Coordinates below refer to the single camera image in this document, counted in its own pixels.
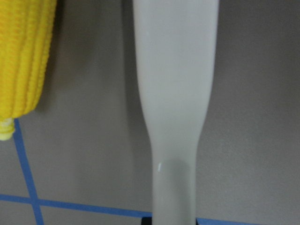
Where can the beige hand brush black bristles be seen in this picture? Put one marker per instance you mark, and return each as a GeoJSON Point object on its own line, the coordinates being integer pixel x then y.
{"type": "Point", "coordinates": [175, 44]}

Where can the yellow toy corn cob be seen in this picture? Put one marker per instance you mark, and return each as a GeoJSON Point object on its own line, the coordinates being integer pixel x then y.
{"type": "Point", "coordinates": [26, 28]}

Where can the blue tape grid lines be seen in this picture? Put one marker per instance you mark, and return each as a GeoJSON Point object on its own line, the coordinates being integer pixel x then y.
{"type": "Point", "coordinates": [260, 199]}

